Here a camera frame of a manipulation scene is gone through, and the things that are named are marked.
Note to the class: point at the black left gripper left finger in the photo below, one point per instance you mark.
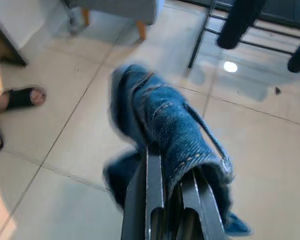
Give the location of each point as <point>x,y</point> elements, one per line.
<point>155,180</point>

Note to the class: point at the grey ottoman wooden legs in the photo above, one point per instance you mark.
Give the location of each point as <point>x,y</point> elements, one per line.
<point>115,10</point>

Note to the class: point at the long black garment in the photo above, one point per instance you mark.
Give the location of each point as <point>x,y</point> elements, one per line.
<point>237,25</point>

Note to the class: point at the black metal clothes rack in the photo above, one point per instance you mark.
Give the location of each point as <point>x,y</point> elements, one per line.
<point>197,45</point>

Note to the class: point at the blue denim garment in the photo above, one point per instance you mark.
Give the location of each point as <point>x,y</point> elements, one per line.
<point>170,112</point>

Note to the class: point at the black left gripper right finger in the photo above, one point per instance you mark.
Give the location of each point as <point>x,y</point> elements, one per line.
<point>200,212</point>

